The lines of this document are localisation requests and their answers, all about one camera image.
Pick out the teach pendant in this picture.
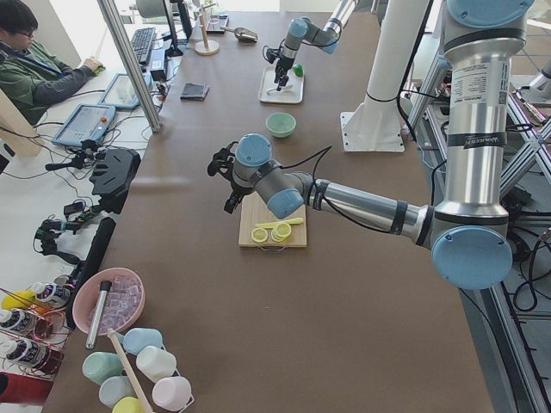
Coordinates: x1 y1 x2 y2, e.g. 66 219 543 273
52 104 116 147
98 73 139 110

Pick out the wooden mug tree stand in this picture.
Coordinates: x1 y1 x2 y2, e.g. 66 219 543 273
194 4 220 56

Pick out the pink cup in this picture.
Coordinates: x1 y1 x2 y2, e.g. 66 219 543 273
152 376 192 411

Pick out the pale blue cup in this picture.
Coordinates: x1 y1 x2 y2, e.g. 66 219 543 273
98 376 135 408

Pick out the wooden cup rack pole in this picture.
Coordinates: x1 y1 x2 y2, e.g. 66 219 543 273
107 329 153 413

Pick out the white ceramic spoon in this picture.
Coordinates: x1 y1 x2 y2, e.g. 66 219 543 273
266 84 297 96

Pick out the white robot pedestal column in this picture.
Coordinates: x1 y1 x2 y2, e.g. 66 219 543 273
341 0 432 152

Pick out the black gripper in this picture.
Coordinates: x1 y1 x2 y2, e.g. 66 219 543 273
275 50 294 91
224 165 258 213

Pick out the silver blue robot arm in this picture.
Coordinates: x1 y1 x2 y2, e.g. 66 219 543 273
207 1 530 290
263 0 360 91

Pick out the cream rectangular tray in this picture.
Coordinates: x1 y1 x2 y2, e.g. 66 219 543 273
258 67 305 104

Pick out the pink bowl with ice cubes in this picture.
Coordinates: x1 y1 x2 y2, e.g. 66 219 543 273
72 268 145 336

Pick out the white cup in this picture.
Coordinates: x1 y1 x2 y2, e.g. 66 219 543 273
136 346 176 383

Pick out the yellow plastic knife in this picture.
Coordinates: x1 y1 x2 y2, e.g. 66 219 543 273
255 217 304 229

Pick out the wooden cutting board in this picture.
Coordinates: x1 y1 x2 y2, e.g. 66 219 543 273
238 194 307 249

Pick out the seated person in green jacket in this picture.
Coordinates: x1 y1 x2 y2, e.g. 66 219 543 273
1 1 103 125

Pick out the grey folded cloth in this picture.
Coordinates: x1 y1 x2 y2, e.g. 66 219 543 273
180 83 210 101

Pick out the metal tube in pink bowl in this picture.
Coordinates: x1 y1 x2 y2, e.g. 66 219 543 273
85 280 112 350

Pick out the upper teach pendant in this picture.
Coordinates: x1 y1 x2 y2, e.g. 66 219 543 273
98 73 139 110

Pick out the lower teach pendant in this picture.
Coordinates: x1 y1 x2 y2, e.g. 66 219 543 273
52 104 116 147

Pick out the green lime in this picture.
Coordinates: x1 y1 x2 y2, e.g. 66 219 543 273
293 64 304 77

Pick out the aluminium frame post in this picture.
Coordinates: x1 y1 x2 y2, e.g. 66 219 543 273
96 0 162 133

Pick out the black keyboard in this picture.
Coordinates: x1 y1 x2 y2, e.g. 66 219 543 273
130 28 156 65

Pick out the metal scoop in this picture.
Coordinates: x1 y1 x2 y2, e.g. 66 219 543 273
220 26 258 43

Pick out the mint green cup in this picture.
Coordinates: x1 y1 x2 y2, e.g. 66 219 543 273
82 352 123 385

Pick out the yellow cup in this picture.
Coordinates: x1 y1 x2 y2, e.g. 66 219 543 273
112 397 145 413

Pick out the bottle in copper rack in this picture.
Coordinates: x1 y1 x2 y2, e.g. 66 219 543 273
30 282 71 309

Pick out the lemon slice near handle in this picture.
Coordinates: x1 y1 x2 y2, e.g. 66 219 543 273
251 227 269 243

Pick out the mint green bowl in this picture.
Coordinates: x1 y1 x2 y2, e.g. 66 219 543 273
265 112 297 139

